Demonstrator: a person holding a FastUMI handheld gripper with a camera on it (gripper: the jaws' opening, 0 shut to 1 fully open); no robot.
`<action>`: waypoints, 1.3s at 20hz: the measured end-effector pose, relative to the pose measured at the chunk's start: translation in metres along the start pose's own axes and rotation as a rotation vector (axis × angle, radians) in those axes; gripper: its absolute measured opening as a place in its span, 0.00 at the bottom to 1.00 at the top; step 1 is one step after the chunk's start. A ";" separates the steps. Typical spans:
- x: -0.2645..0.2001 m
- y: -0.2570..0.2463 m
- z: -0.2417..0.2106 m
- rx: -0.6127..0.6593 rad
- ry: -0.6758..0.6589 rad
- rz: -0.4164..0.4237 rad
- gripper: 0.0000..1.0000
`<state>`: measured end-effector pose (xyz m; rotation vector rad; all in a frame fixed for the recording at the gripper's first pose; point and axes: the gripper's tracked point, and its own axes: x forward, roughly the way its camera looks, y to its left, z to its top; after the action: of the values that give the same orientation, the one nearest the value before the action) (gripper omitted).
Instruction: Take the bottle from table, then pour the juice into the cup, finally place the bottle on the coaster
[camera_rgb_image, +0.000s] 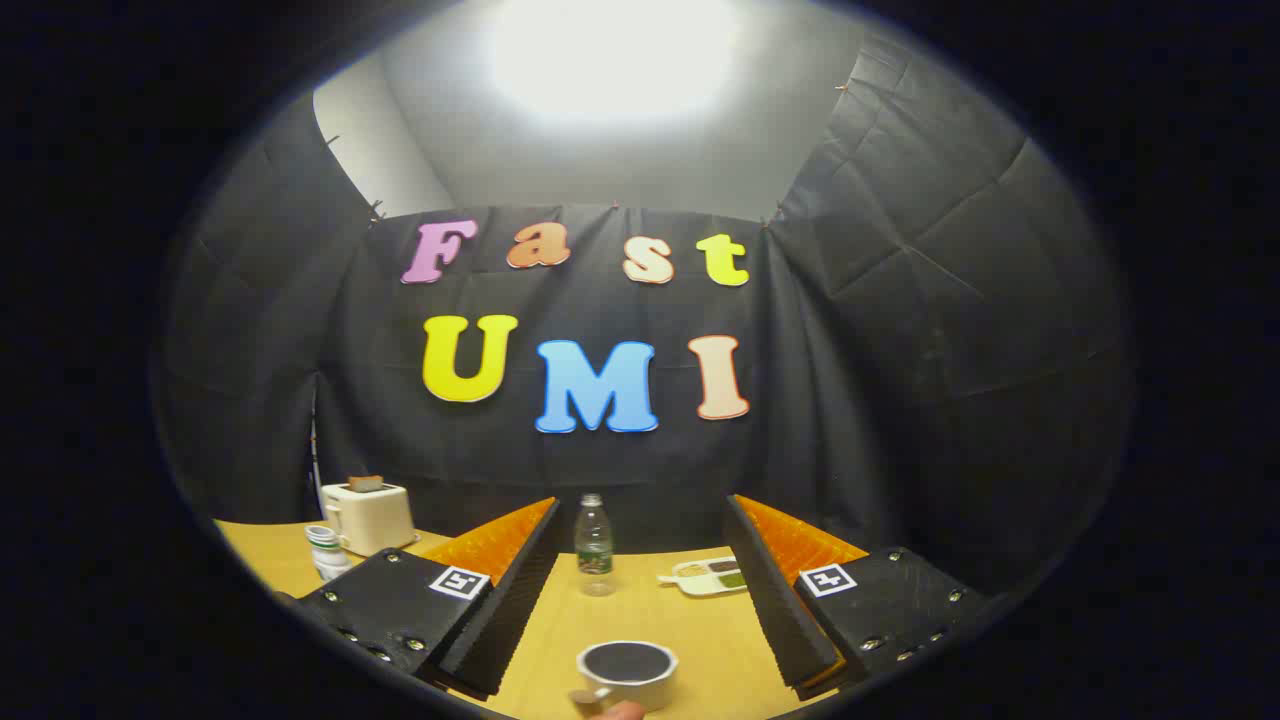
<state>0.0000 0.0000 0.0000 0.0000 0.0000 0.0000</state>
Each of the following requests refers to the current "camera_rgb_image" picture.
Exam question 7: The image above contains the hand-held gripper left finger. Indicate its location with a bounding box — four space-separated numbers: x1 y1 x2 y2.
298 496 564 699

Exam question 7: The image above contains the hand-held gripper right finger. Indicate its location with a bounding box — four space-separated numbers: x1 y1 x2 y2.
727 494 989 699

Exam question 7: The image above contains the white cup cork handle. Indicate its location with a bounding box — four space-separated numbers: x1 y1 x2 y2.
568 640 681 716

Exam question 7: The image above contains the white juice bottle green ring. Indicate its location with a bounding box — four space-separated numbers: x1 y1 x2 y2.
305 523 353 581

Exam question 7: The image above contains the clear plastic water bottle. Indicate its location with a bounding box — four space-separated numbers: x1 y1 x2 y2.
574 493 615 597

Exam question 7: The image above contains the white divided snack dish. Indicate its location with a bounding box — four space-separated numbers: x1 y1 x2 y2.
657 556 749 598

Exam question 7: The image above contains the wooden table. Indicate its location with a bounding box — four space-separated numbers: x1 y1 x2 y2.
212 518 851 720

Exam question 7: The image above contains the cream toaster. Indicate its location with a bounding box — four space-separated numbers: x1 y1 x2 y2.
320 483 419 557

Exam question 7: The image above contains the black backdrop cloth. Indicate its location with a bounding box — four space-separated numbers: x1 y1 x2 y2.
150 25 1136 601

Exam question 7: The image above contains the ceiling light panel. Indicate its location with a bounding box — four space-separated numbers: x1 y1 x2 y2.
490 0 741 126

